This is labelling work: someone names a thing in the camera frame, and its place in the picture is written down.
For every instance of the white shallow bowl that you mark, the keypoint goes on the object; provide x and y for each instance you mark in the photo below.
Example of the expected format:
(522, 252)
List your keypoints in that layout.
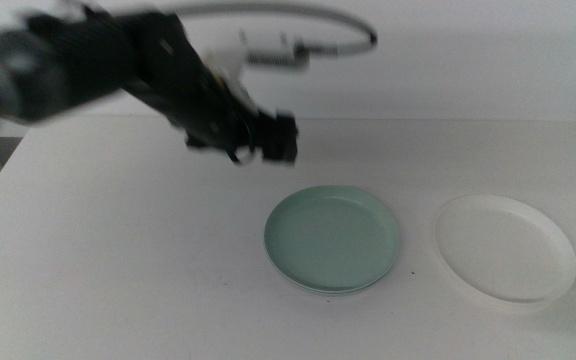
(505, 247)

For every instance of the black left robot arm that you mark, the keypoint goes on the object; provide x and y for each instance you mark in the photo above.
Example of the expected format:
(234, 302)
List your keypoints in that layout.
(53, 65)

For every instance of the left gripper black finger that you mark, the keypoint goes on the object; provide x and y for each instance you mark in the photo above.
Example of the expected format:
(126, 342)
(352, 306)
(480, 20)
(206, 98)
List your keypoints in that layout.
(243, 155)
(280, 137)

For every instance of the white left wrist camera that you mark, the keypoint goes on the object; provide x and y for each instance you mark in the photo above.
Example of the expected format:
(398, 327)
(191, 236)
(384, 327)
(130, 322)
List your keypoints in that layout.
(273, 52)

